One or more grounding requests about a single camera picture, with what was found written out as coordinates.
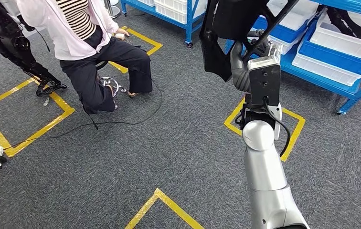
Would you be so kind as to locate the black articulated stand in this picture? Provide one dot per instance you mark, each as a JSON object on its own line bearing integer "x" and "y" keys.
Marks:
{"x": 9, "y": 47}

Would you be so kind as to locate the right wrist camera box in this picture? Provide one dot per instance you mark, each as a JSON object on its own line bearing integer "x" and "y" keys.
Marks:
{"x": 264, "y": 82}

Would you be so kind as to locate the yellow floor tape square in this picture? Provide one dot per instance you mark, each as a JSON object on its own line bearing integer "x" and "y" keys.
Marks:
{"x": 295, "y": 139}
{"x": 10, "y": 152}
{"x": 149, "y": 42}
{"x": 174, "y": 204}

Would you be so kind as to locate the small white floor scrap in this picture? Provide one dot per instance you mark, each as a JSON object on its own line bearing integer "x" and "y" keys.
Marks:
{"x": 46, "y": 101}

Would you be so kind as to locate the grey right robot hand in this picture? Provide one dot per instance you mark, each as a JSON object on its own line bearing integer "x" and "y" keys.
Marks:
{"x": 236, "y": 57}

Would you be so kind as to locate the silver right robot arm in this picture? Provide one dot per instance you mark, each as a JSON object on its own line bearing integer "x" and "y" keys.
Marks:
{"x": 262, "y": 170}

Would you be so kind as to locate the long black plastic part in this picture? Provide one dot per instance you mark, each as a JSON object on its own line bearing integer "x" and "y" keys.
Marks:
{"x": 231, "y": 19}

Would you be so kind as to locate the chrome stool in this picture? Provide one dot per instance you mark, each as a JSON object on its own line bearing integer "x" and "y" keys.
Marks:
{"x": 112, "y": 85}
{"x": 112, "y": 9}

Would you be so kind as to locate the black part in bin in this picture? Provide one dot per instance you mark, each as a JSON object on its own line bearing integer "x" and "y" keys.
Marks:
{"x": 351, "y": 25}

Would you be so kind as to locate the person's left hand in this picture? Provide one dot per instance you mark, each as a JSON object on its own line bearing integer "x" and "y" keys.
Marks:
{"x": 121, "y": 33}

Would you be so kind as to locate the person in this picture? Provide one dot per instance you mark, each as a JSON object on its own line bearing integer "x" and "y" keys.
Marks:
{"x": 82, "y": 47}

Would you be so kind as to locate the blue metal shelf rack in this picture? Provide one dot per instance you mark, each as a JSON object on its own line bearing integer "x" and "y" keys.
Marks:
{"x": 310, "y": 79}
{"x": 188, "y": 28}

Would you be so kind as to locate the blue plastic bin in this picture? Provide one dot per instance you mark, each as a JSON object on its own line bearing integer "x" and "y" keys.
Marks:
{"x": 281, "y": 31}
{"x": 326, "y": 55}

